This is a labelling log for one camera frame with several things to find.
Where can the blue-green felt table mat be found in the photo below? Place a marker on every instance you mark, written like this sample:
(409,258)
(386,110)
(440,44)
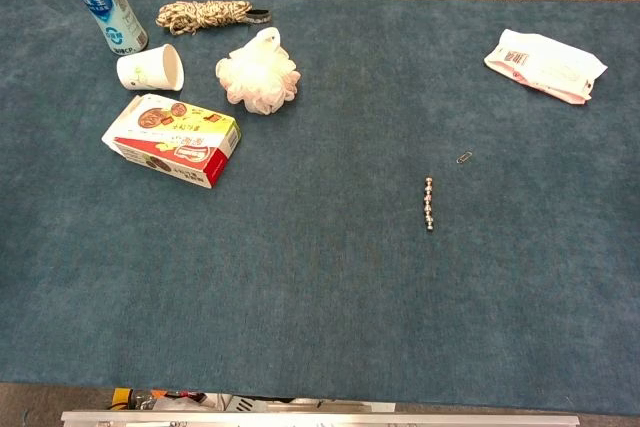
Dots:
(320,247)

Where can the white mesh bath sponge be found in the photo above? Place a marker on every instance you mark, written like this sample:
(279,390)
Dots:
(260,74)

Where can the small metal paper clip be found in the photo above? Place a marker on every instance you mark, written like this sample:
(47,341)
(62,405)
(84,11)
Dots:
(464,157)

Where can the red and white snack box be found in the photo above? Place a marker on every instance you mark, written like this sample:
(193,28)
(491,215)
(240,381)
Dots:
(175,139)

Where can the white paper cup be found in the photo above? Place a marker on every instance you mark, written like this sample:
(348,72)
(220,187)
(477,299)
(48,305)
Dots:
(148,68)

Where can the white tissue packet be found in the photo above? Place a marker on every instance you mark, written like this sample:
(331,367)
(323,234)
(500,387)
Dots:
(542,64)

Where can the cluttered wiring and electronics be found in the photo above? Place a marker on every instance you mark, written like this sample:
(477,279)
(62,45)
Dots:
(165,399)

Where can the white plastic drink bottle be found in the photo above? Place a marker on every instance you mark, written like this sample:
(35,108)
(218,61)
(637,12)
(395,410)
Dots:
(103,3)

